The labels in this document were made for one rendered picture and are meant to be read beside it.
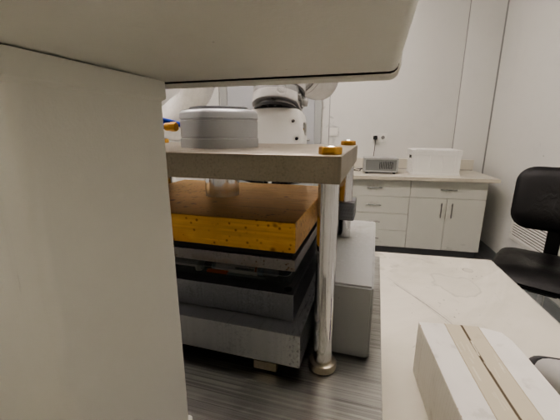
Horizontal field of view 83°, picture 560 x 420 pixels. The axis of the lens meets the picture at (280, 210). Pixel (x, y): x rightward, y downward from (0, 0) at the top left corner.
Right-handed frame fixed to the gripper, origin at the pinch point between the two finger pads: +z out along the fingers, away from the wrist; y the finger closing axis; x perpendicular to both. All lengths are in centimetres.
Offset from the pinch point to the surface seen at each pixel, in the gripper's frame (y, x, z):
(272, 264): -8.4, 22.6, 6.9
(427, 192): -60, -244, -47
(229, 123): -2.5, 21.1, -5.2
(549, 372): -40.2, -6.4, 19.2
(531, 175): -94, -145, -41
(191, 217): -1.3, 23.7, 3.8
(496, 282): -47, -48, 10
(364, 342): -15.9, 17.2, 13.1
